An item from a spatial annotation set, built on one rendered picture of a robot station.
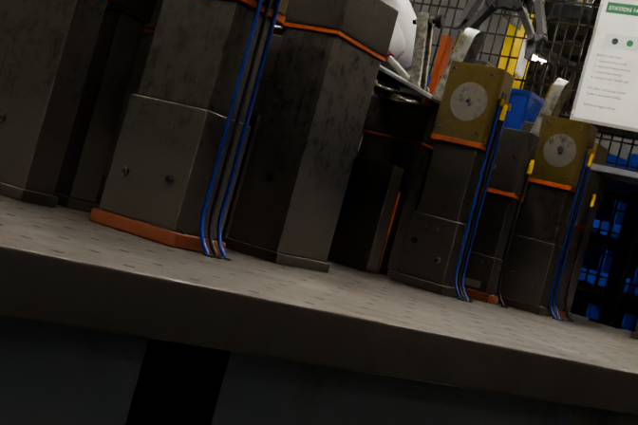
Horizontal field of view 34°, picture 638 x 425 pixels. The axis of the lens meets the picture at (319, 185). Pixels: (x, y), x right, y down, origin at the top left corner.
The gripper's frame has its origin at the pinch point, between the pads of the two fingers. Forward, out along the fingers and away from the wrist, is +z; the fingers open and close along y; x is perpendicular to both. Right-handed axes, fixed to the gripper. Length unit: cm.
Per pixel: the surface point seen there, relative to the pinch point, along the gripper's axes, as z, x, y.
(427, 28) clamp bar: -5.1, 0.9, -15.9
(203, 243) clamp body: 43, -107, 25
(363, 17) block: 15, -84, 20
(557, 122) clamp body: 10.5, -8.8, 19.1
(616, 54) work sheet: -18, 54, 6
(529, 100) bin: -0.4, 35.0, -4.5
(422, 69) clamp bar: 3.8, -1.3, -13.6
